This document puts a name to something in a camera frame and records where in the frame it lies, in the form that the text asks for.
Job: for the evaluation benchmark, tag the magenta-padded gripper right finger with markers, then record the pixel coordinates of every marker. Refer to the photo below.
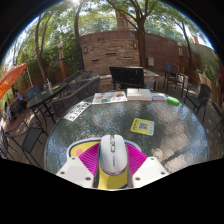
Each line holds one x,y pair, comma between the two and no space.
137,160

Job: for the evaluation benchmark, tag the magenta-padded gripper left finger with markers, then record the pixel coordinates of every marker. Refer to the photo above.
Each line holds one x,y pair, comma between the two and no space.
88,158

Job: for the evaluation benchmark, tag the white computer mouse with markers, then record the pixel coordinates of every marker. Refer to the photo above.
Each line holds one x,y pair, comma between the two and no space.
113,155

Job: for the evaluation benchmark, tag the yellow bird-shaped mouse pad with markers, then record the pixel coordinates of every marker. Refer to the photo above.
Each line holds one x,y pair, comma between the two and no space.
112,181

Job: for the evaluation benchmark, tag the yellow square sticker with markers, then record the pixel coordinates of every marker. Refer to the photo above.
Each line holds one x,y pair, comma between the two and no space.
142,126

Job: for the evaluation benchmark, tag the white label strip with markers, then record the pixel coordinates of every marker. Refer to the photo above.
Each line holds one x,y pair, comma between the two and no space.
77,111

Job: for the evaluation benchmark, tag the black metal mesh chair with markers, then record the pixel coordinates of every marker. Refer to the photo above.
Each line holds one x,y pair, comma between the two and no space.
30,140

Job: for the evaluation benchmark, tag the colourful menu sheet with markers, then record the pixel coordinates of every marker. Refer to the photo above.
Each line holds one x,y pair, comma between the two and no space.
109,97

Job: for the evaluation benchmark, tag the white book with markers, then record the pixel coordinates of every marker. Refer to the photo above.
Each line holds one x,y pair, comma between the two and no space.
139,94

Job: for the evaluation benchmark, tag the green cylinder tube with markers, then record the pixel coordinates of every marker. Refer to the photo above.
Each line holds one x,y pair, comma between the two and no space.
173,100

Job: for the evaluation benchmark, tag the dark round patio table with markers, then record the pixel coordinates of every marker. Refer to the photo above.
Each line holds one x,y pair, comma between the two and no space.
46,95

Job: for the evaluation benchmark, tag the black slatted bench chair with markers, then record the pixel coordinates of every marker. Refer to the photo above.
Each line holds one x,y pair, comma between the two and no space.
128,76

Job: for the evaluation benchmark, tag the blue chair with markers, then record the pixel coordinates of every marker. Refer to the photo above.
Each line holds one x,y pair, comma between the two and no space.
32,91

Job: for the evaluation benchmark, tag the person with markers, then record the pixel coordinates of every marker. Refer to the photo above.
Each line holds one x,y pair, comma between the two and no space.
18,96

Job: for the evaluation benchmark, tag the wooden slat fence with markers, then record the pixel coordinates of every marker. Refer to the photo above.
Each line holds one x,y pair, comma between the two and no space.
206,85

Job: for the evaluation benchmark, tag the orange patio umbrella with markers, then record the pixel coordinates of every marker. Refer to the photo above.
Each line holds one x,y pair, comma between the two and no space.
11,78

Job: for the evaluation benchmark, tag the grey wall utility box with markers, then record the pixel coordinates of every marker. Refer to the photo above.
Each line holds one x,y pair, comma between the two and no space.
151,61

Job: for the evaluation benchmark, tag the wooden lamp post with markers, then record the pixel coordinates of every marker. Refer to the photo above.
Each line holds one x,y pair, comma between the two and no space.
62,61
180,56

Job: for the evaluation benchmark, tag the black wall lamp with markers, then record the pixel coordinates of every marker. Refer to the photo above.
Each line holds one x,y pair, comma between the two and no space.
85,50
135,45

